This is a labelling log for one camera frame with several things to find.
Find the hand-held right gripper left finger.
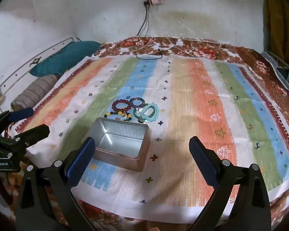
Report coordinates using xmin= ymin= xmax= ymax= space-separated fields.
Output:
xmin=16 ymin=137 xmax=104 ymax=231

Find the light blue bead bracelet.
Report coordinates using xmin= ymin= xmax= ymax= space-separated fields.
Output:
xmin=140 ymin=103 xmax=161 ymax=123

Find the silver metal tin box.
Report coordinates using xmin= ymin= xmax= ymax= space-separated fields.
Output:
xmin=81 ymin=117 xmax=151 ymax=172

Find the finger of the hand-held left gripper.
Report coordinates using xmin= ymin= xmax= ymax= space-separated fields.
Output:
xmin=13 ymin=124 xmax=50 ymax=148
xmin=0 ymin=107 xmax=34 ymax=126

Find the green jade bangle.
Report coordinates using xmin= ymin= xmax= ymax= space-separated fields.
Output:
xmin=133 ymin=106 xmax=150 ymax=123

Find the teal pillow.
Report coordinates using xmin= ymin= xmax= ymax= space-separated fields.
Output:
xmin=29 ymin=41 xmax=102 ymax=77

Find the dark red bead bracelet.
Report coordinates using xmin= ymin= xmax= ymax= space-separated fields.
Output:
xmin=111 ymin=99 xmax=133 ymax=113

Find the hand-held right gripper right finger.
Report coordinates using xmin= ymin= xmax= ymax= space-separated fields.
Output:
xmin=188 ymin=136 xmax=271 ymax=231

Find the white cable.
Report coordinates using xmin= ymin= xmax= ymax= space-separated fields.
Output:
xmin=134 ymin=37 xmax=198 ymax=56

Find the black cable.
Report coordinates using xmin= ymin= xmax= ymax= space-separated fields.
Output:
xmin=135 ymin=2 xmax=177 ymax=60

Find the grey striped bolster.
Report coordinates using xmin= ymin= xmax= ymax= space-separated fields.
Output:
xmin=10 ymin=75 xmax=60 ymax=111

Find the multicolour bead bracelet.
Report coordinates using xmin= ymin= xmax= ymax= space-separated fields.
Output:
xmin=129 ymin=97 xmax=145 ymax=110

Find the yellow curtain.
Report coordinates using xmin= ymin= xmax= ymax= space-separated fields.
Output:
xmin=264 ymin=0 xmax=289 ymax=51

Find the striped colourful cloth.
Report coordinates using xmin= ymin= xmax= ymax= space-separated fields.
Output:
xmin=13 ymin=53 xmax=289 ymax=219

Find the grey plastic crate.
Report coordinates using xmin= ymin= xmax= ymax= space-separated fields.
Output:
xmin=260 ymin=50 xmax=289 ymax=90

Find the white bed headboard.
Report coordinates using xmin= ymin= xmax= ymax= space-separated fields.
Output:
xmin=0 ymin=37 xmax=81 ymax=97

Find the black and yellow bead bracelet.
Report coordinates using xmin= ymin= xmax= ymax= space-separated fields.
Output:
xmin=103 ymin=109 xmax=133 ymax=122

